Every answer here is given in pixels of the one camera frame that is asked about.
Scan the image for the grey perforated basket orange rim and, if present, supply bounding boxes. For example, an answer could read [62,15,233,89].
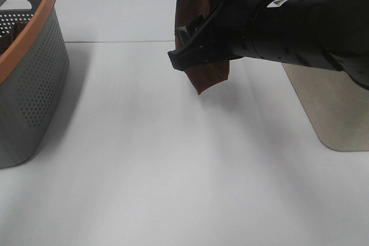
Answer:
[1,0,69,168]

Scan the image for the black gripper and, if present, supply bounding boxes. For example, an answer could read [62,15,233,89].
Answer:
[168,0,258,71]

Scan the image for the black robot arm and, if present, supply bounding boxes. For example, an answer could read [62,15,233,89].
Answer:
[168,0,368,88]

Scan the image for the beige basket grey rim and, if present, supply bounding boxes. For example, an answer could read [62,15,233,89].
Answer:
[283,64,368,152]

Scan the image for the brown towel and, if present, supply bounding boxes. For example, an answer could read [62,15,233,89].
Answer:
[175,0,229,94]

